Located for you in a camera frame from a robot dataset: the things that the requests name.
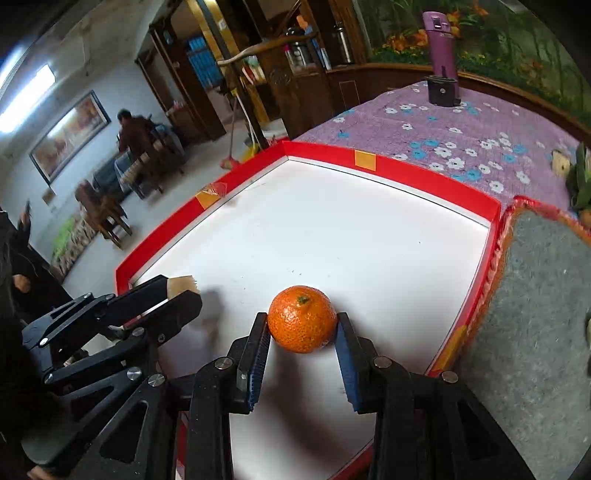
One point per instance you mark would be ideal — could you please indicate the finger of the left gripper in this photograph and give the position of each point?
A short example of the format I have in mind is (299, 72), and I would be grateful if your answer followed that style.
(126, 307)
(167, 320)

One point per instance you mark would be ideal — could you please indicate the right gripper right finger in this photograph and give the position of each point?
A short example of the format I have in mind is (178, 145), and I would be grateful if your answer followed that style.
(364, 384)

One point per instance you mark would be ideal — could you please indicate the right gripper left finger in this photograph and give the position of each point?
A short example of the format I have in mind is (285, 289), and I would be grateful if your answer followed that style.
(250, 362)

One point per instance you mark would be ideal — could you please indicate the beige sugarcane chunk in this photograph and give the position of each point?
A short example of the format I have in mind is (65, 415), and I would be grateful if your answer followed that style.
(178, 285)

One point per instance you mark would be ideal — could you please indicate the orange mandarin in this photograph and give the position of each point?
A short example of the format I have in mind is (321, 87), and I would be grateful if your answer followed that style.
(302, 319)

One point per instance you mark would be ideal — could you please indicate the green leafy bok choy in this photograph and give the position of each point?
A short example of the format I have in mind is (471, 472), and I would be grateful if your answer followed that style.
(578, 179)

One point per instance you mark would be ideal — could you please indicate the wooden chair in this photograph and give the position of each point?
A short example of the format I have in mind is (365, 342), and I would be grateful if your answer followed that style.
(102, 212)

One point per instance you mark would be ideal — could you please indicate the red rimmed white tray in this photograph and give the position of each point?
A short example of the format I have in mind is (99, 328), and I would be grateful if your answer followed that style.
(401, 249)

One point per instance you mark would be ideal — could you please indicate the red broom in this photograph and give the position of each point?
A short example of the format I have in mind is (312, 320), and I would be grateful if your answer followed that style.
(230, 162)

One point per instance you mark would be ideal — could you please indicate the seated person in background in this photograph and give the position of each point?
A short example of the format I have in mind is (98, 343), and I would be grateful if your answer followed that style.
(135, 138)

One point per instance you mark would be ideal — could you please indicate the grey felt mat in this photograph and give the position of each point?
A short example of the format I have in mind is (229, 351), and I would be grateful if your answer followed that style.
(528, 360)

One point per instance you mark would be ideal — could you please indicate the yellow dustpan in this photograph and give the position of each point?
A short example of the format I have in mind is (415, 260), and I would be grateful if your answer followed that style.
(253, 148)

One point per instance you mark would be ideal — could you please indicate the framed landscape painting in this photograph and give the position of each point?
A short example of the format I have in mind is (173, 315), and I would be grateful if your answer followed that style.
(75, 129)

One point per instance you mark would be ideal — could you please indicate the ceiling fluorescent light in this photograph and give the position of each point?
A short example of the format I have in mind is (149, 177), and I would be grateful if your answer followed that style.
(26, 101)

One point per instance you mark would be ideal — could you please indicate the purple floral tablecloth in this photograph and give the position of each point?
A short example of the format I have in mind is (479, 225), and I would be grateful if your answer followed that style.
(484, 142)

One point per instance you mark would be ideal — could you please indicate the black bottle base holder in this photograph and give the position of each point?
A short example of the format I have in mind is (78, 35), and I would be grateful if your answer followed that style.
(443, 91)

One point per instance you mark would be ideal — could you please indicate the purple thermos bottle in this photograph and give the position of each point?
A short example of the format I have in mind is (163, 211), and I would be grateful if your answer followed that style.
(441, 43)

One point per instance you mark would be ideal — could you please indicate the floral mural glass panel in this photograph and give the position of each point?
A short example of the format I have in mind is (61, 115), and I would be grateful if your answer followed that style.
(500, 40)

